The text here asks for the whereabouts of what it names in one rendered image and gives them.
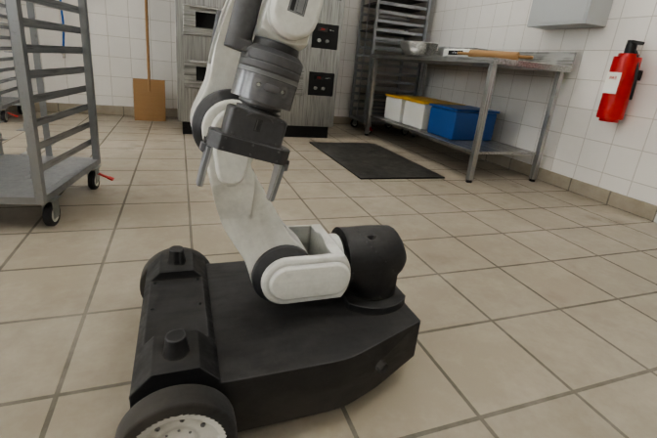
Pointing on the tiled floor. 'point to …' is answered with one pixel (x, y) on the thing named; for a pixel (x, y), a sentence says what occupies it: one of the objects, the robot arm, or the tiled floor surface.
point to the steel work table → (554, 62)
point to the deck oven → (331, 38)
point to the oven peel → (155, 101)
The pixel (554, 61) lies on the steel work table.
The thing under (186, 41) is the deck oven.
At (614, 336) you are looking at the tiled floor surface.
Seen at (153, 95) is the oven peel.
